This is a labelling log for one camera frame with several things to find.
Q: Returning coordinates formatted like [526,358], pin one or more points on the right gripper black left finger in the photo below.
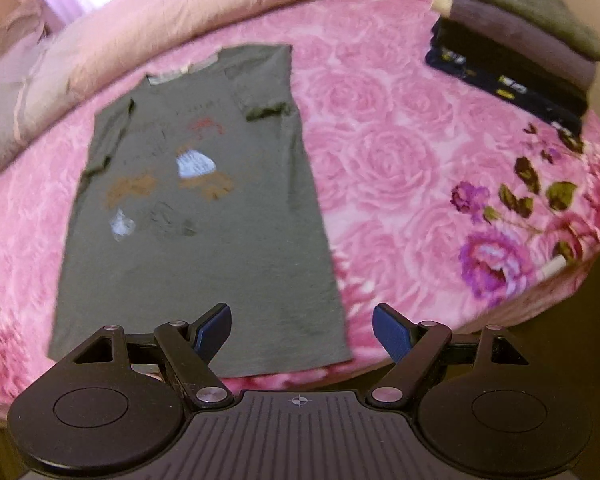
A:
[118,400]

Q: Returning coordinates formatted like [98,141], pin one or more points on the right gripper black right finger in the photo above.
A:
[478,403]

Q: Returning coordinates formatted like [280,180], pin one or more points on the grey printed t-shirt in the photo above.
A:
[198,191]

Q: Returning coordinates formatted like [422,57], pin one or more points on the pink rose bed blanket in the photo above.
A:
[438,198]

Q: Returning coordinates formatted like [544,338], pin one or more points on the folded navy patterned garment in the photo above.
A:
[510,91]

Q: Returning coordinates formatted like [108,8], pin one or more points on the folded black garment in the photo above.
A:
[487,54]

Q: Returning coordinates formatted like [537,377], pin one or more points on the pink and grey duvet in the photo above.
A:
[43,77]

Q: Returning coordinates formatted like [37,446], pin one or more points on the folded purple garment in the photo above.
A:
[517,34]

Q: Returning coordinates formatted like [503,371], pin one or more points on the folded grey-green garment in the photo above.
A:
[555,18]

